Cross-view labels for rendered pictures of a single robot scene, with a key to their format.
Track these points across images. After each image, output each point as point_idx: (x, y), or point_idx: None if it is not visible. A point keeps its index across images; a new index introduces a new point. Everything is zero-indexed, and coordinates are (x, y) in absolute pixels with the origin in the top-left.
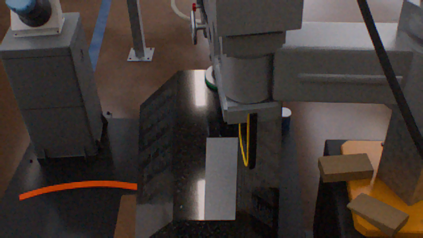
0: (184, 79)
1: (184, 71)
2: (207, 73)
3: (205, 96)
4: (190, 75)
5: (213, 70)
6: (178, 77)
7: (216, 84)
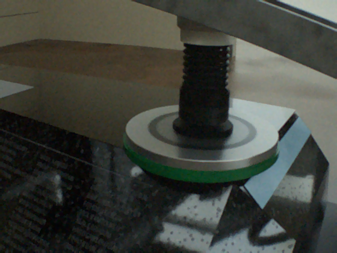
0: (249, 106)
1: (288, 113)
2: (234, 111)
3: (153, 108)
4: (260, 114)
5: (241, 118)
6: (265, 105)
7: (165, 106)
